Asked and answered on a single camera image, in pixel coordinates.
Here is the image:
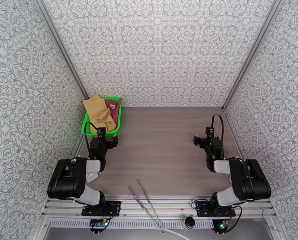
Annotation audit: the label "red tank top blue trim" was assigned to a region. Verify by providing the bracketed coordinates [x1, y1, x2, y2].
[104, 98, 122, 127]

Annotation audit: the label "tan garment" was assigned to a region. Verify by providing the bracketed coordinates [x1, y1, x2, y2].
[82, 94, 116, 134]

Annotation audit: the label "green plastic mesh basket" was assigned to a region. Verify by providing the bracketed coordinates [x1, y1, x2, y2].
[81, 96, 122, 138]

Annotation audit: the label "small circuit board blue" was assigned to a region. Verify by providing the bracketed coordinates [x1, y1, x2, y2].
[88, 218, 109, 234]

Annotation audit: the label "long metal tweezers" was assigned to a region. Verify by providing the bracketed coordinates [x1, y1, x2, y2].
[128, 179, 166, 234]

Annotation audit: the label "black round push button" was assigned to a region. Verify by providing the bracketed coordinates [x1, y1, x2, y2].
[184, 216, 196, 231]

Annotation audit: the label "small circuit board green light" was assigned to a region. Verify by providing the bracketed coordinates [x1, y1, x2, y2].
[214, 220, 231, 234]

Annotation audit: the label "white plastic tube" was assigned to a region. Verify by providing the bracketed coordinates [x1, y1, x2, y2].
[164, 229, 190, 240]

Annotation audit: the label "black right camera cable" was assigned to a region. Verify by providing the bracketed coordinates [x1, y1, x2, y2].
[212, 114, 225, 141]

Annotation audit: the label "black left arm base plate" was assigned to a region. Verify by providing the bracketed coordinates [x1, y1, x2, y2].
[81, 200, 122, 217]

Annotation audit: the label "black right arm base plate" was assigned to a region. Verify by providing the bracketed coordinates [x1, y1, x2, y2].
[195, 200, 236, 218]

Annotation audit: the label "aluminium mounting rail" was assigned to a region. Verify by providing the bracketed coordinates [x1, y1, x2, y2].
[41, 195, 277, 218]

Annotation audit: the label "white slotted cable duct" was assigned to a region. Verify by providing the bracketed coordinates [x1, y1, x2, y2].
[48, 220, 214, 229]

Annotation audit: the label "aluminium frame post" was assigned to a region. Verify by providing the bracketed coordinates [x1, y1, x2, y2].
[31, 0, 90, 101]
[221, 0, 282, 112]

